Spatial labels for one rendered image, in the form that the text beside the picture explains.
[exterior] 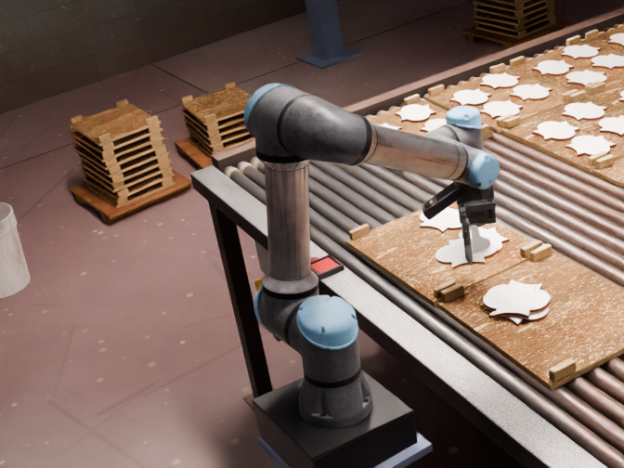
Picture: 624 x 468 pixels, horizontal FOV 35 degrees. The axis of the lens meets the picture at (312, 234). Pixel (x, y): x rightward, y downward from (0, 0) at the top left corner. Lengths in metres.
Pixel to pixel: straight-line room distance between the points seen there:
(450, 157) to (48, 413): 2.39
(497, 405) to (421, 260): 0.59
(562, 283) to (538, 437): 0.52
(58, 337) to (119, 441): 0.84
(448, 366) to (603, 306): 0.39
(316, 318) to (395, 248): 0.73
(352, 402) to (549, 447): 0.39
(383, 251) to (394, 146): 0.78
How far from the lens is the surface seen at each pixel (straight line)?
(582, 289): 2.40
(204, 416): 3.71
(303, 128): 1.78
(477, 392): 2.13
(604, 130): 3.16
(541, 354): 2.19
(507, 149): 3.13
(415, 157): 1.91
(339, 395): 1.98
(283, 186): 1.91
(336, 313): 1.93
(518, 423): 2.05
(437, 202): 2.26
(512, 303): 2.31
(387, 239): 2.67
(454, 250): 2.36
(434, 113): 3.39
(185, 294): 4.44
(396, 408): 2.05
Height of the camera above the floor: 2.25
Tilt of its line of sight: 29 degrees down
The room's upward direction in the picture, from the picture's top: 10 degrees counter-clockwise
